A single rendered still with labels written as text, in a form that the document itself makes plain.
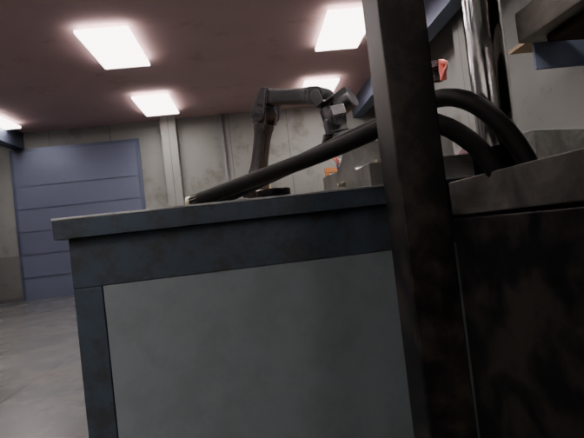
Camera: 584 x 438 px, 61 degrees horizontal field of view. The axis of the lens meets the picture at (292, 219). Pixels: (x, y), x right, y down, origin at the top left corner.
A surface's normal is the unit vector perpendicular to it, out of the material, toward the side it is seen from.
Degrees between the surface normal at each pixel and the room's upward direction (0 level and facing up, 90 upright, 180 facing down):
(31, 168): 90
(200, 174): 90
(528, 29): 90
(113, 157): 90
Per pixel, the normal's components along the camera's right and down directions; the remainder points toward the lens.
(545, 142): 0.42, -0.07
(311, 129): 0.07, -0.04
